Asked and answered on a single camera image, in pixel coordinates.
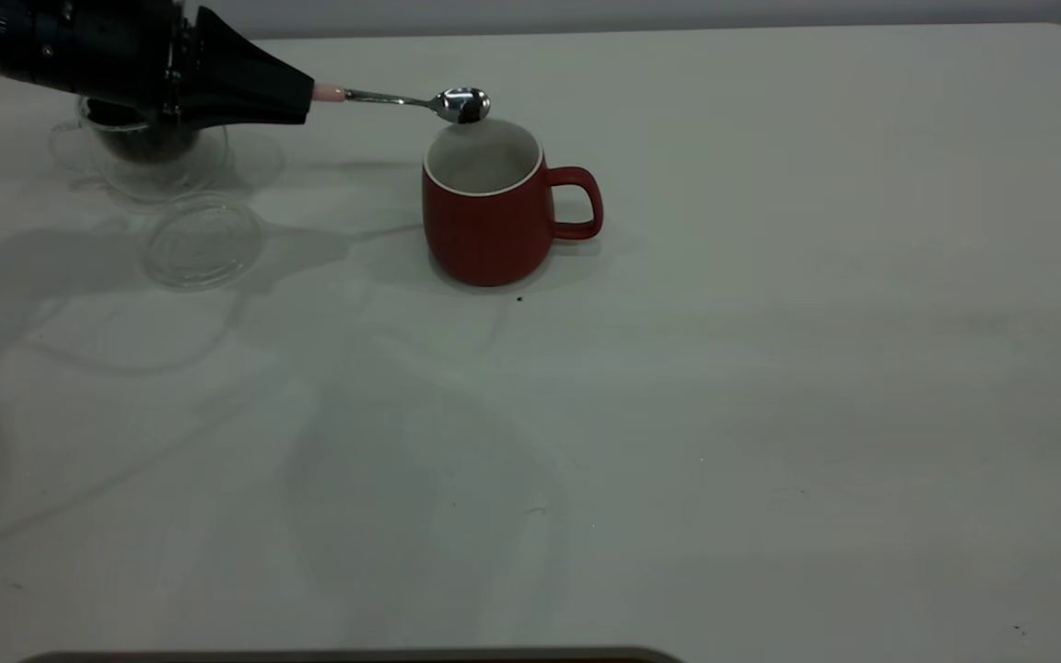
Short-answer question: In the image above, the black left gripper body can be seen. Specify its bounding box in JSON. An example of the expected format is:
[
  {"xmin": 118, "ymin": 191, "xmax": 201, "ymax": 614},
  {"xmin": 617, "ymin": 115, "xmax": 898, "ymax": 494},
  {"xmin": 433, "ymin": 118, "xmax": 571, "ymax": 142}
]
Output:
[{"xmin": 47, "ymin": 0, "xmax": 189, "ymax": 127}]

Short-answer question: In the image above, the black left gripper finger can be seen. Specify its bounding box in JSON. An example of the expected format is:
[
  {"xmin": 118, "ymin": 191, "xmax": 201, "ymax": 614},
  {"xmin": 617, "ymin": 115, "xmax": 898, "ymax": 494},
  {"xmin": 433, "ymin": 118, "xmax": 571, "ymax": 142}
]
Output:
[
  {"xmin": 181, "ymin": 94, "xmax": 316, "ymax": 131},
  {"xmin": 182, "ymin": 6, "xmax": 316, "ymax": 104}
]

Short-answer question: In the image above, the pink handled metal spoon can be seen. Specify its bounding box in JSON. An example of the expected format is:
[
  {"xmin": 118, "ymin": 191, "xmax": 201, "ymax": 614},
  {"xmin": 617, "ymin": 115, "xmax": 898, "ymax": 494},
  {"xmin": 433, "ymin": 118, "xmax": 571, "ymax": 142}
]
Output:
[{"xmin": 313, "ymin": 83, "xmax": 492, "ymax": 125}]

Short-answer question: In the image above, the red ceramic mug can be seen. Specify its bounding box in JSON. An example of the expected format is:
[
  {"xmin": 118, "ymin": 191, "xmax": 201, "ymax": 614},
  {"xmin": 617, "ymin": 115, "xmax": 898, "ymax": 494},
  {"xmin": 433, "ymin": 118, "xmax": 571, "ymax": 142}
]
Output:
[{"xmin": 421, "ymin": 119, "xmax": 604, "ymax": 288}]

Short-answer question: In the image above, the dark coffee beans pile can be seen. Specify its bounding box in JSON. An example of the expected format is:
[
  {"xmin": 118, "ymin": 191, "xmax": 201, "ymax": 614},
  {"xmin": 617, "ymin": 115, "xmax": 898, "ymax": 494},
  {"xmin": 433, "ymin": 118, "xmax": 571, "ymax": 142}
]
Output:
[{"xmin": 87, "ymin": 99, "xmax": 202, "ymax": 165}]

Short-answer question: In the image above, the clear glass saucer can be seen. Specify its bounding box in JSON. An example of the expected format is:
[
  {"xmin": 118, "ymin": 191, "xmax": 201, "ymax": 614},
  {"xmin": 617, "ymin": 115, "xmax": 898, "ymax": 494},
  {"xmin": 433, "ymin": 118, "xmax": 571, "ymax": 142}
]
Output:
[{"xmin": 142, "ymin": 192, "xmax": 266, "ymax": 291}]

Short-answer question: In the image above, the clear double-wall glass cup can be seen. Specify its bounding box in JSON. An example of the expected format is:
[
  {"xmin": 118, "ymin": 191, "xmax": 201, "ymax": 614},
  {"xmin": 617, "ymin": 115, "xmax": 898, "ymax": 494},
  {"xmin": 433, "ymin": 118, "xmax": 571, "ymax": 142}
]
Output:
[{"xmin": 50, "ymin": 97, "xmax": 229, "ymax": 205}]

